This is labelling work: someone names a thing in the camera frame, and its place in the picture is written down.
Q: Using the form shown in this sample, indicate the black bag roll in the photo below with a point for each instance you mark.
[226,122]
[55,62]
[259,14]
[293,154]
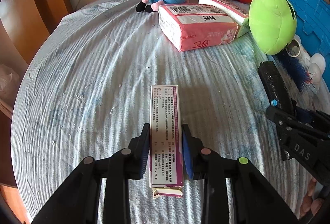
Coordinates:
[274,82]

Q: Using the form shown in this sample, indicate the white purple medicine box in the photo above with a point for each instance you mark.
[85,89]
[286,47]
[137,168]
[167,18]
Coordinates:
[166,131]

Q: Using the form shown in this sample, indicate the blue feathery toy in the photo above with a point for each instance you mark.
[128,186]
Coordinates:
[296,69]

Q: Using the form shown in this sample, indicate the green frog plush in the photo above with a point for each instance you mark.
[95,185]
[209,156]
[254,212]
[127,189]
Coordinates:
[273,22]

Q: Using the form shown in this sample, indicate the clear plastic bag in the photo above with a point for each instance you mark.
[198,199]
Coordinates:
[7,84]

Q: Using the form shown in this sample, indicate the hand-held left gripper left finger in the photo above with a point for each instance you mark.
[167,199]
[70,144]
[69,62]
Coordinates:
[144,157]

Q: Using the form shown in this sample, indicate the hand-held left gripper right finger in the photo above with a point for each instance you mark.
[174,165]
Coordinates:
[187,159]

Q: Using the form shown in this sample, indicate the blue plastic crate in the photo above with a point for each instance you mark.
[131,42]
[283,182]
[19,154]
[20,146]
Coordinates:
[312,15]

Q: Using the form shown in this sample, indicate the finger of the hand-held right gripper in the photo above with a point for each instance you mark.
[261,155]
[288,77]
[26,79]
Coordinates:
[279,117]
[306,117]

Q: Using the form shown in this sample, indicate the person's right hand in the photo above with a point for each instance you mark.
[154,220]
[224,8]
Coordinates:
[313,200]

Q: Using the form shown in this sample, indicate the white tube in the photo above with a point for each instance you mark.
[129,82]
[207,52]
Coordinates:
[296,48]

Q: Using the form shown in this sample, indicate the white pink tissue pack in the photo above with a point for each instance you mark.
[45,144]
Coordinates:
[229,11]

